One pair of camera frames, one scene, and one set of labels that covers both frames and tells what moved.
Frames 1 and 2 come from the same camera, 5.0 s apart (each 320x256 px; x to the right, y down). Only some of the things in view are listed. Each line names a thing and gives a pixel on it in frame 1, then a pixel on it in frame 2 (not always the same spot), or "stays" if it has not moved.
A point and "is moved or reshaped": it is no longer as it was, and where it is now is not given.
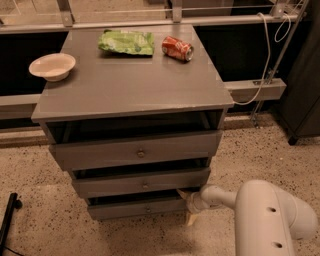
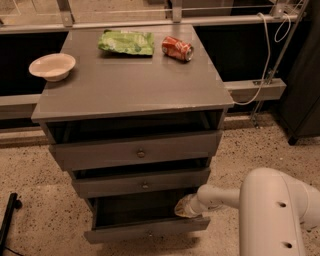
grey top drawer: [83, 154] stays
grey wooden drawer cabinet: [138, 121] stays
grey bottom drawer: [146, 207] is moved or reshaped
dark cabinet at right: [299, 113] stays
